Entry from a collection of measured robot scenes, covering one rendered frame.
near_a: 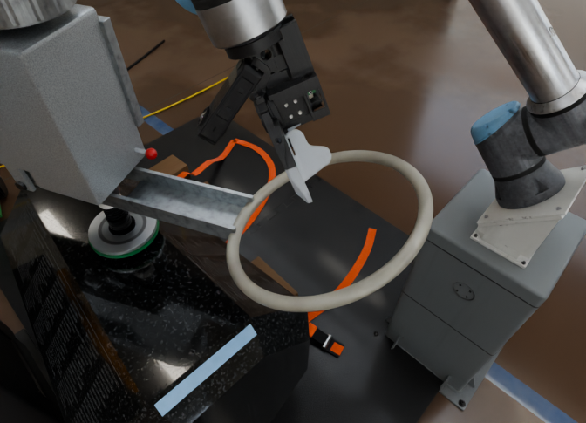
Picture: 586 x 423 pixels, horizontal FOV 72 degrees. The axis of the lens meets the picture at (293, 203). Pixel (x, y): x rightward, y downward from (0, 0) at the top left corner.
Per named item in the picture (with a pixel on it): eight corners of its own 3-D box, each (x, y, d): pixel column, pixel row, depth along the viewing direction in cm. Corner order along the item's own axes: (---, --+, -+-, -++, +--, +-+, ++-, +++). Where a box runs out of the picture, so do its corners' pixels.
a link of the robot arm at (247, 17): (193, 18, 40) (197, -1, 47) (216, 64, 43) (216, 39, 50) (276, -21, 39) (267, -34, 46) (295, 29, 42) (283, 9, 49)
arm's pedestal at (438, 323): (423, 271, 222) (475, 153, 159) (512, 331, 199) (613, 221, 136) (369, 335, 198) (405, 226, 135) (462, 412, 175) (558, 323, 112)
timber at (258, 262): (297, 304, 208) (298, 292, 199) (281, 319, 202) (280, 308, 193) (260, 268, 222) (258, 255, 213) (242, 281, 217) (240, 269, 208)
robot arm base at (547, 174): (510, 181, 137) (498, 156, 135) (573, 168, 121) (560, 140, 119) (488, 213, 127) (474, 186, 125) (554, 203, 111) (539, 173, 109)
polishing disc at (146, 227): (134, 194, 142) (133, 192, 141) (170, 227, 132) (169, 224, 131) (77, 228, 132) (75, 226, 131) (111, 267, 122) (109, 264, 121)
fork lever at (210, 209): (14, 190, 117) (4, 178, 114) (61, 149, 129) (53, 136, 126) (230, 253, 100) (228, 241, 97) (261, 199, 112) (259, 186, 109)
